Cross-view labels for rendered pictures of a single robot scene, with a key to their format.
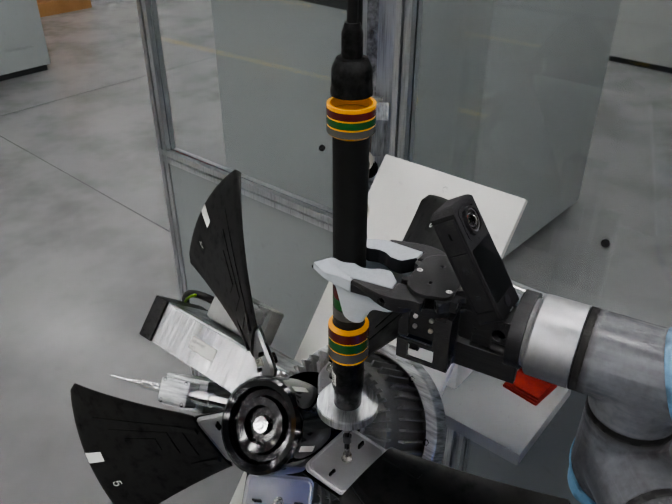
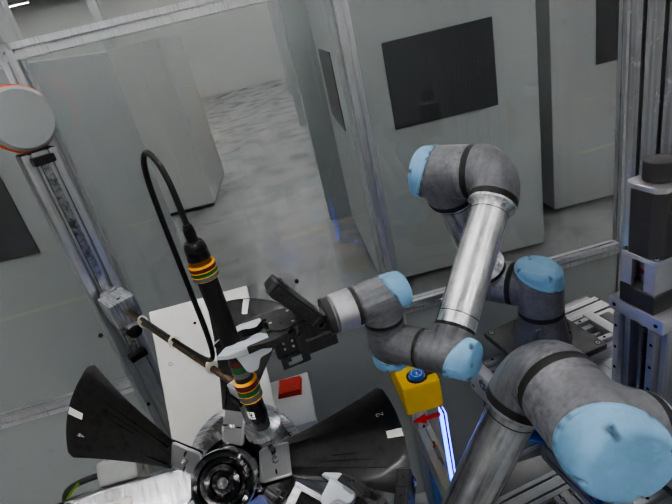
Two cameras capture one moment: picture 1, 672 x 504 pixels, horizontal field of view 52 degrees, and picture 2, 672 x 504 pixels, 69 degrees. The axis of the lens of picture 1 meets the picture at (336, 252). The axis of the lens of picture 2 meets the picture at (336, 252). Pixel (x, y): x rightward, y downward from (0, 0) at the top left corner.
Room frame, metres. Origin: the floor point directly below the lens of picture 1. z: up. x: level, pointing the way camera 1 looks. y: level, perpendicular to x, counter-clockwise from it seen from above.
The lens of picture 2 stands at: (-0.10, 0.33, 1.94)
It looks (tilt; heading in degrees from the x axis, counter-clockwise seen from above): 25 degrees down; 317
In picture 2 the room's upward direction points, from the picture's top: 14 degrees counter-clockwise
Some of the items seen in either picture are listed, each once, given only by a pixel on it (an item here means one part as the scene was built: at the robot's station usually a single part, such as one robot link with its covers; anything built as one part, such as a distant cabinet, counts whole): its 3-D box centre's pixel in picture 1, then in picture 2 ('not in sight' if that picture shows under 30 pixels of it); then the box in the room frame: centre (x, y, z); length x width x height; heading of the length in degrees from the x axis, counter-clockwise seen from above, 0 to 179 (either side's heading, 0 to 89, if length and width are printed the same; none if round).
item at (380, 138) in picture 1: (369, 127); (119, 307); (1.19, -0.06, 1.36); 0.10 x 0.07 x 0.08; 176
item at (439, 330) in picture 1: (465, 317); (301, 330); (0.51, -0.12, 1.45); 0.12 x 0.08 x 0.09; 61
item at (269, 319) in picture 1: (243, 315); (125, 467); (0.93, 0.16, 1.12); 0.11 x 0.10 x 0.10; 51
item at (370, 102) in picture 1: (351, 118); (203, 270); (0.57, -0.01, 1.62); 0.04 x 0.04 x 0.03
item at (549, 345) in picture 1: (553, 336); (340, 310); (0.47, -0.19, 1.46); 0.08 x 0.05 x 0.08; 151
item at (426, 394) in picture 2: not in sight; (414, 380); (0.57, -0.48, 1.02); 0.16 x 0.10 x 0.11; 141
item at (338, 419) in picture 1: (348, 370); (253, 408); (0.58, -0.01, 1.32); 0.09 x 0.07 x 0.10; 176
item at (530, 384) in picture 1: (530, 383); (289, 386); (1.04, -0.40, 0.87); 0.08 x 0.08 x 0.02; 44
